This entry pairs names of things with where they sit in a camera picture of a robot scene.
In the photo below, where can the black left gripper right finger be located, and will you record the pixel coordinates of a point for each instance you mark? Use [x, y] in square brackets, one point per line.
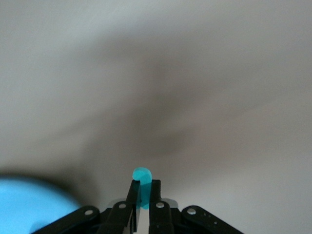
[159, 217]

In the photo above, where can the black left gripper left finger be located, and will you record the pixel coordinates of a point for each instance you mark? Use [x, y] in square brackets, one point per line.
[122, 217]

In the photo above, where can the teal letter r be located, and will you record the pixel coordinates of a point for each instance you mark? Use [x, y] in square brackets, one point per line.
[143, 174]

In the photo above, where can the blue plate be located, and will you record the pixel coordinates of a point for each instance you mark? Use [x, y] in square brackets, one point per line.
[29, 202]

